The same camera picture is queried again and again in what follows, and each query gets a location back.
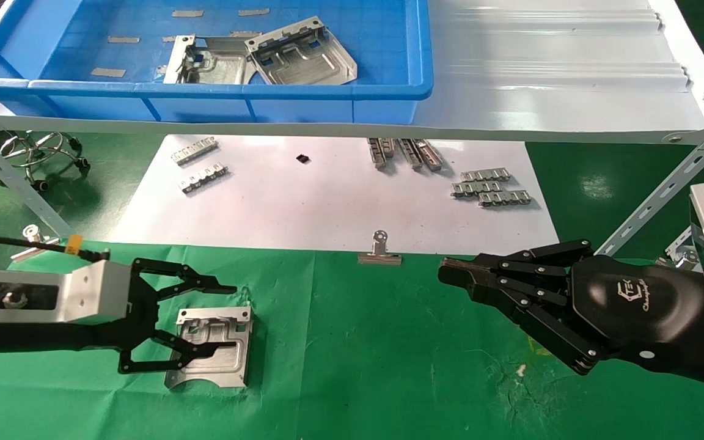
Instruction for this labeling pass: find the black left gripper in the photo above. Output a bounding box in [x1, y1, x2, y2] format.
[0, 259, 238, 375]

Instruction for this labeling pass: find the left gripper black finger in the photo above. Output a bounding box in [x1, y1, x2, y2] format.
[134, 257, 238, 303]

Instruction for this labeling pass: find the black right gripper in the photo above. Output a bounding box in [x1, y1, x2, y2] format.
[438, 239, 704, 376]

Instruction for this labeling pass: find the stamped metal bracket plate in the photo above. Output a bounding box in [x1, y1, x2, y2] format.
[164, 306, 255, 390]
[162, 34, 263, 86]
[244, 16, 359, 86]

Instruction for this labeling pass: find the green table cloth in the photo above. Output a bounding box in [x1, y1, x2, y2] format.
[0, 240, 704, 440]

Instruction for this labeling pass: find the chrome stool with black seat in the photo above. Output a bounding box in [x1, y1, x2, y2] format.
[0, 130, 90, 192]

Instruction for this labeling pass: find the white metal shelf board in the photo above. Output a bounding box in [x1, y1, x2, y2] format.
[0, 0, 704, 146]

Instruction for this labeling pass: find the blue plastic bin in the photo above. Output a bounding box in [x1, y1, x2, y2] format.
[0, 0, 436, 125]

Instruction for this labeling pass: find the small slotted metal rail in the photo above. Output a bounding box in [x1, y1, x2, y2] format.
[460, 169, 512, 183]
[178, 163, 230, 194]
[450, 181, 503, 200]
[478, 189, 534, 208]
[170, 137, 219, 167]

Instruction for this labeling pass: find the grey left wrist camera housing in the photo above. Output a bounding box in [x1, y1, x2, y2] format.
[0, 259, 131, 326]

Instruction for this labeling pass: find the white perforated shelf post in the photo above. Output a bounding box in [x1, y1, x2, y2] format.
[595, 104, 704, 257]
[0, 116, 81, 241]

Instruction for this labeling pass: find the black cable with yellow tag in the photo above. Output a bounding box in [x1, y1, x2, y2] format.
[0, 233, 111, 263]

